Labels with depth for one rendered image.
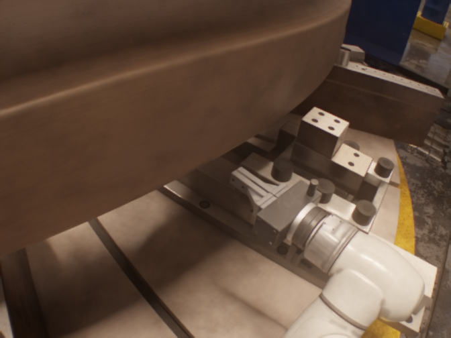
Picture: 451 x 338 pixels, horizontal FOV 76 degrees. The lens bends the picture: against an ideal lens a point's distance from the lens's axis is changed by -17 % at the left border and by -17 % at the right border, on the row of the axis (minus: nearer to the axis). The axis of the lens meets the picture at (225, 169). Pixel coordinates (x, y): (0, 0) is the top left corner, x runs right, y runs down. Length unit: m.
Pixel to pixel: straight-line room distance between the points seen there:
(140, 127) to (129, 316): 0.71
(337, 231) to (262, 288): 0.70
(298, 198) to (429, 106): 1.69
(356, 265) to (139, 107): 0.41
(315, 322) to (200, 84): 0.44
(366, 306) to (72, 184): 0.49
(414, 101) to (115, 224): 1.75
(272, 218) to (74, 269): 0.85
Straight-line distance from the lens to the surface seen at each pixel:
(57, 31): 0.58
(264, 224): 0.55
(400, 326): 1.29
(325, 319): 0.54
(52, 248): 1.33
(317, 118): 1.05
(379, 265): 0.53
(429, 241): 2.20
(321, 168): 1.06
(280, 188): 0.62
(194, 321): 1.12
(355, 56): 3.25
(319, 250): 0.54
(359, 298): 0.53
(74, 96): 0.49
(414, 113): 2.20
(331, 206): 1.00
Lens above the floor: 1.33
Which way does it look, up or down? 40 degrees down
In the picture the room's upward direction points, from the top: 8 degrees clockwise
